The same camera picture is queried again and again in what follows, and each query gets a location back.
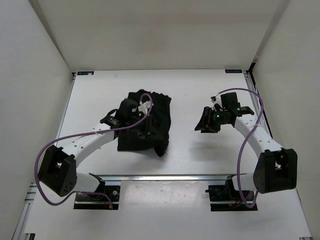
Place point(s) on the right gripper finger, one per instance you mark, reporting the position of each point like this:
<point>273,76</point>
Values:
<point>211,130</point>
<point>204,121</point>

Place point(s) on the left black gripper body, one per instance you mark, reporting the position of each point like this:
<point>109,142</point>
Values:
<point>129,119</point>

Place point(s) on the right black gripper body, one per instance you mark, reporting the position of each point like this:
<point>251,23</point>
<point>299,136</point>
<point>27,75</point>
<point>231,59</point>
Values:
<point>219,119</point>

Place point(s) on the black pleated skirt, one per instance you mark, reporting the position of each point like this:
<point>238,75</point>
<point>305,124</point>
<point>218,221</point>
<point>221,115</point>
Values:
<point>153,132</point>

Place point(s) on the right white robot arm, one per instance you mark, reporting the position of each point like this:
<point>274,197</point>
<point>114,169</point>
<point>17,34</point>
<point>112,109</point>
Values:
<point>276,167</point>

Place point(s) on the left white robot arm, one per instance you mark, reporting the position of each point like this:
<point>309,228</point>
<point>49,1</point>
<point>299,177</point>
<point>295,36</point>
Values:
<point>58,168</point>

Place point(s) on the right blue corner sticker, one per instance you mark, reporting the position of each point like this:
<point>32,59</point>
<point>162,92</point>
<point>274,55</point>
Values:
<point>233,71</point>

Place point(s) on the blue corner sticker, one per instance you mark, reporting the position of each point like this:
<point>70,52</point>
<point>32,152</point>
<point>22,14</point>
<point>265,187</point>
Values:
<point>233,71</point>
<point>85,73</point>

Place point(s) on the left blue corner sticker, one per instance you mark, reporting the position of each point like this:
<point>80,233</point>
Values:
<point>85,73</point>

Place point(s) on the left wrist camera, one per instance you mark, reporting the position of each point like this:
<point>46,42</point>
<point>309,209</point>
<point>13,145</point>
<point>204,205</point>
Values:
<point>144,107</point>

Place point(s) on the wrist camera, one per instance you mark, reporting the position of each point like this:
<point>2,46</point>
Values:
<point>216,103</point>
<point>144,107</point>

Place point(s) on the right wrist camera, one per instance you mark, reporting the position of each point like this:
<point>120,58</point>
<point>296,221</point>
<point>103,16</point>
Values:
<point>216,103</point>

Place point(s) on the aluminium frame rail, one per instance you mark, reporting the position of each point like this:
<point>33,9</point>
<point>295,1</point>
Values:
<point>253,92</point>

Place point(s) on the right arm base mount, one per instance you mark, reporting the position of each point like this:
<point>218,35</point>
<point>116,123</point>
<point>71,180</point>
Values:
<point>224,198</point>

